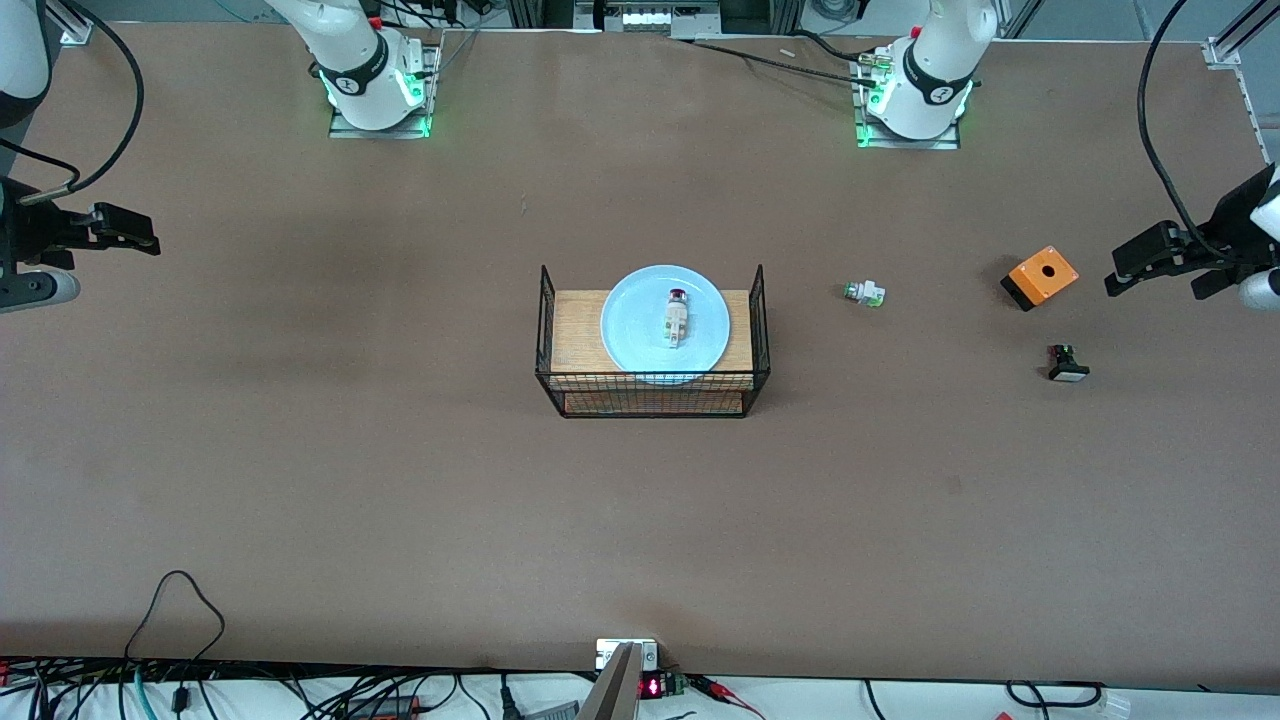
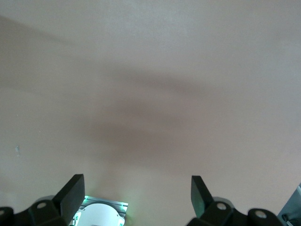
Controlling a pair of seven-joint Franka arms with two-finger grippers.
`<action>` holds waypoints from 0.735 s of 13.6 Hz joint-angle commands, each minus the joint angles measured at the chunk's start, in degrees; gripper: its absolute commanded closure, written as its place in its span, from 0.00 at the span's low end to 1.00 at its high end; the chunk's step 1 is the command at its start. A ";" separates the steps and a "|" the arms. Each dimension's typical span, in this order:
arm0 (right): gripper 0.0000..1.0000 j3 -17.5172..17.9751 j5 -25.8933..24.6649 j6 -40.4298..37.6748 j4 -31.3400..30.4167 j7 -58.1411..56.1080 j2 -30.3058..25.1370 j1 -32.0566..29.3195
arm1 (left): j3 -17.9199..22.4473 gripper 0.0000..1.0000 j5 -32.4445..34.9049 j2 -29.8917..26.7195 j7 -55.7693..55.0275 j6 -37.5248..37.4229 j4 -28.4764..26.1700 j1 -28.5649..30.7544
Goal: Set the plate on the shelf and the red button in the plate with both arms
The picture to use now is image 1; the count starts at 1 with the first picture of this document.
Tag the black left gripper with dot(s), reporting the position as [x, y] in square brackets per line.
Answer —
[1213, 243]

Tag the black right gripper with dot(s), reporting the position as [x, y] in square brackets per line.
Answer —
[28, 231]

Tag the red push button switch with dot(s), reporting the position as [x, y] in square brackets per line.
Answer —
[677, 320]

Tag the light blue round plate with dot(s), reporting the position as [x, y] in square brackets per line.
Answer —
[630, 340]

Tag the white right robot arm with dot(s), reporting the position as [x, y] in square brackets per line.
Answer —
[370, 80]

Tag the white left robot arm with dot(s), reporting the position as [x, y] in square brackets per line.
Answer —
[930, 90]

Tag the black white-capped push button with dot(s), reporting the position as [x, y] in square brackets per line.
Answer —
[1066, 368]

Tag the black power adapter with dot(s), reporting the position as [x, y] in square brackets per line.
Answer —
[385, 706]

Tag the white lit control device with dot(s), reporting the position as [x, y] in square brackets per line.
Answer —
[650, 18]

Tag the red clip test leads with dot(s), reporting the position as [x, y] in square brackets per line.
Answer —
[715, 688]

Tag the circuit board red display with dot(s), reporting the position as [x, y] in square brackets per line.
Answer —
[652, 686]

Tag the orange button enclosure box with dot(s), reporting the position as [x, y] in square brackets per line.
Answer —
[1045, 272]

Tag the aluminium frame profile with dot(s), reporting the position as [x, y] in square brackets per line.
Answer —
[1225, 50]
[75, 28]

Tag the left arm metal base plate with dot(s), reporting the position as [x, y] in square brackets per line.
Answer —
[940, 144]

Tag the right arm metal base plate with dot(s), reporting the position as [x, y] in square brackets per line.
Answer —
[345, 129]

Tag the green push button switch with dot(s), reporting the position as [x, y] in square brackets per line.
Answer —
[866, 294]

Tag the silver camera mount bracket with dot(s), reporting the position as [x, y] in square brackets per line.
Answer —
[607, 655]

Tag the grey camera mount bar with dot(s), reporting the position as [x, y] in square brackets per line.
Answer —
[612, 695]

